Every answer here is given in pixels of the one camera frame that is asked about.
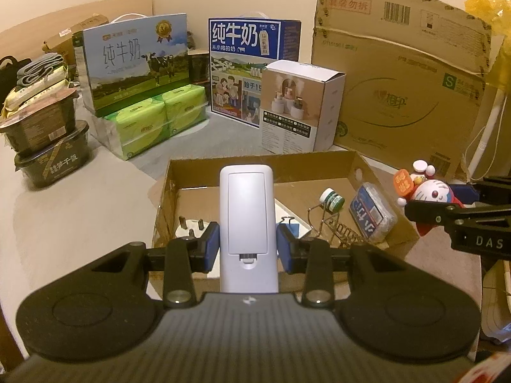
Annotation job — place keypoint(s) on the black instant meal tub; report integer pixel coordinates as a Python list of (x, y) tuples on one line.
[(52, 159), (40, 121)]

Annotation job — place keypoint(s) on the green cow milk box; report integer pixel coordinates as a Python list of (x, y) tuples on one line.
[(127, 64)]

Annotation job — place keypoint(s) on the green white small jar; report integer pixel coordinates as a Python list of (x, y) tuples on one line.
[(331, 200)]

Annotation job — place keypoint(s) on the small cardboard box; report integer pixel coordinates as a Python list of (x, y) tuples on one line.
[(68, 40)]

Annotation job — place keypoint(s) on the yellow plastic bag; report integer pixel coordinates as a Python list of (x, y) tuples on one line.
[(493, 28)]

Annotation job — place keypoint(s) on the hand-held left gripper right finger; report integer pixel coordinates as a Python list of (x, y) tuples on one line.
[(284, 247)]

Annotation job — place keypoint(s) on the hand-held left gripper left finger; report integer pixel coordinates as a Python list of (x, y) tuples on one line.
[(211, 247)]

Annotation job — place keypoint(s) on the dark box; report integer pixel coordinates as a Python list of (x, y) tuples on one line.
[(198, 68)]

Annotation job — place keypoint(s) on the wooden headboard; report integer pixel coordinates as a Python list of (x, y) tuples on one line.
[(32, 28)]

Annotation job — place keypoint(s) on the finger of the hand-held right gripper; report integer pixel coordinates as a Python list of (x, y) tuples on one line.
[(467, 193), (427, 210)]

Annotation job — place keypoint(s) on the beige fleece mat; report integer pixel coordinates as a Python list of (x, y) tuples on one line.
[(439, 265)]

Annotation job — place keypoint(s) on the large cardboard box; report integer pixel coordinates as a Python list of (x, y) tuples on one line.
[(399, 87)]

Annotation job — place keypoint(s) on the clear plastic floss pick box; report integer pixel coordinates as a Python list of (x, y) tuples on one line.
[(371, 211)]

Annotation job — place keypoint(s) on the beige three-pin plug adapter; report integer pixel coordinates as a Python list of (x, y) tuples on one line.
[(191, 229)]

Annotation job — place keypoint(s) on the stack of yellow snack packets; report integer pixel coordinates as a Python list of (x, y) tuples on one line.
[(36, 91)]

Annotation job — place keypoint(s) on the white remote control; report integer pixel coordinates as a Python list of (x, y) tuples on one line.
[(247, 215)]

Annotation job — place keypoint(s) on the white square switch panel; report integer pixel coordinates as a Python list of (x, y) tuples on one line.
[(305, 227)]

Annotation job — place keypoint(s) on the green tissue pack bundle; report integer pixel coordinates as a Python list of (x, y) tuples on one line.
[(151, 123)]

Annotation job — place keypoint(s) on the red blue cat figurine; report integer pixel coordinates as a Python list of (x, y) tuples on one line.
[(433, 193)]

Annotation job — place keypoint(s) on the shallow cardboard tray box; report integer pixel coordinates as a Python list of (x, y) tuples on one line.
[(303, 171)]

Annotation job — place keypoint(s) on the grey folded towel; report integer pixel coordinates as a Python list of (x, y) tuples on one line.
[(40, 68)]

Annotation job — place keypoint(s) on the white humidifier product box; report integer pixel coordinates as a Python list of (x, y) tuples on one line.
[(295, 115)]

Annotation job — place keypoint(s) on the blue milk carton box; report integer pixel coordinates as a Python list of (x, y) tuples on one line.
[(251, 68)]

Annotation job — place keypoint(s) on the black bag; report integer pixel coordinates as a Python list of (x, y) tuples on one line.
[(10, 68)]

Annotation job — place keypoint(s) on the white fan stand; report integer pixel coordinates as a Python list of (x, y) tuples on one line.
[(489, 127)]

